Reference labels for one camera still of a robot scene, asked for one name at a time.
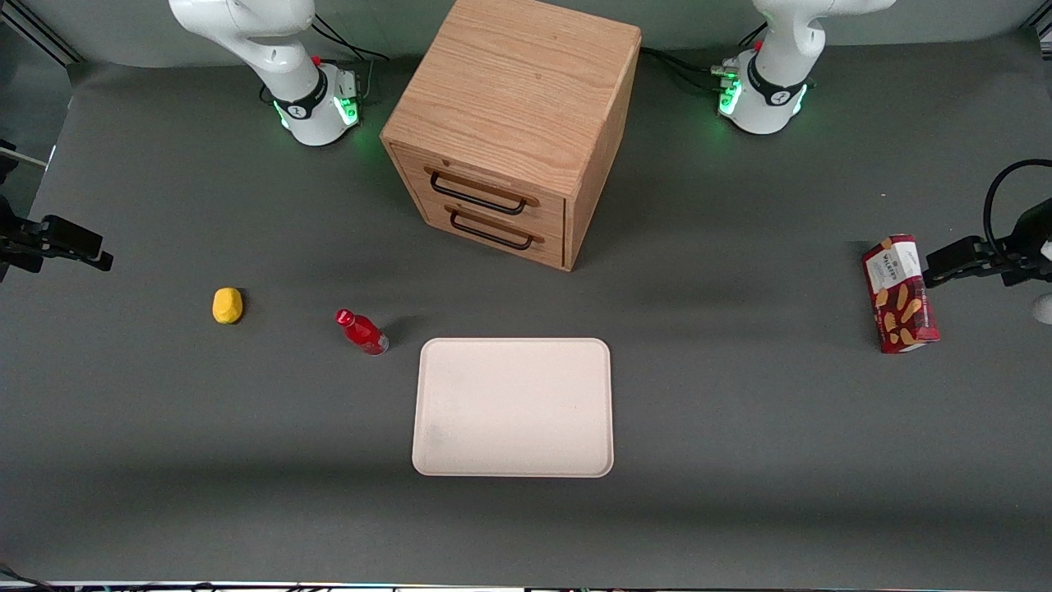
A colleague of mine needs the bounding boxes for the wooden drawer front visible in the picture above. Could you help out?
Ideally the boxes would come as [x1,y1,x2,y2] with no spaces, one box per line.
[389,141,568,239]
[413,193,568,271]

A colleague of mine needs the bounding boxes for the black arm base cables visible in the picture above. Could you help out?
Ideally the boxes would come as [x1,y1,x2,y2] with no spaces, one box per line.
[311,14,392,105]
[640,46,742,96]

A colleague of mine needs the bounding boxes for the black metal drawer handle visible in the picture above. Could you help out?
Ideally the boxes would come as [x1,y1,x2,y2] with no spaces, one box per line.
[445,206,546,252]
[424,166,541,217]

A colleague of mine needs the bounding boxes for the red shortbread cookie box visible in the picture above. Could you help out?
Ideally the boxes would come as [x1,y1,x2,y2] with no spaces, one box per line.
[861,234,943,355]

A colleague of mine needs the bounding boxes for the cream plastic tray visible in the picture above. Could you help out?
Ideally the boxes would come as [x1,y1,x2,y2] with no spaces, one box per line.
[411,337,616,479]

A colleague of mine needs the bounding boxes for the wooden drawer cabinet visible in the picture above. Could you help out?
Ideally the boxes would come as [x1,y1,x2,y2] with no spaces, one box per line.
[380,0,643,273]

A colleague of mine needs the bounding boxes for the yellow lemon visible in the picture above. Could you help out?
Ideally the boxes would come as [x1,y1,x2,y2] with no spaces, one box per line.
[212,287,245,326]

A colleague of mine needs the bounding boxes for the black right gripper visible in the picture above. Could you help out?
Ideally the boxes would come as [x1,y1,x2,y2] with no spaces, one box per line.
[0,194,114,282]

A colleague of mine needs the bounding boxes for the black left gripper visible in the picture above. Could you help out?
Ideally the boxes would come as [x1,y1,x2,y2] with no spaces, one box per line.
[923,199,1052,289]

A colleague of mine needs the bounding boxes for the red coke bottle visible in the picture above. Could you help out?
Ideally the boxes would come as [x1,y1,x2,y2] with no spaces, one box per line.
[335,308,390,357]

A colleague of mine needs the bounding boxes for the black looped gripper cable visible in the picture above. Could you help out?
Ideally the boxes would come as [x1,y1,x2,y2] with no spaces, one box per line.
[983,159,1052,257]

